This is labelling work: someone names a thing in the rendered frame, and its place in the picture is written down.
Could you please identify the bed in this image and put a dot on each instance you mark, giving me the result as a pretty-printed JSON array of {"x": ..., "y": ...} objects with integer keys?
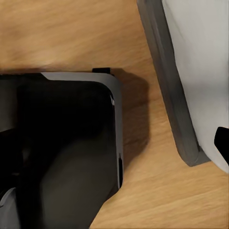
[{"x": 189, "y": 44}]

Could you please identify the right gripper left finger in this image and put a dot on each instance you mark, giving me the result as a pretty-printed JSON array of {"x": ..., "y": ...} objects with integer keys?
[{"x": 11, "y": 143}]

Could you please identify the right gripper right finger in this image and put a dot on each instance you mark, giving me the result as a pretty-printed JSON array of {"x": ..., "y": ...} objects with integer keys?
[{"x": 222, "y": 142}]

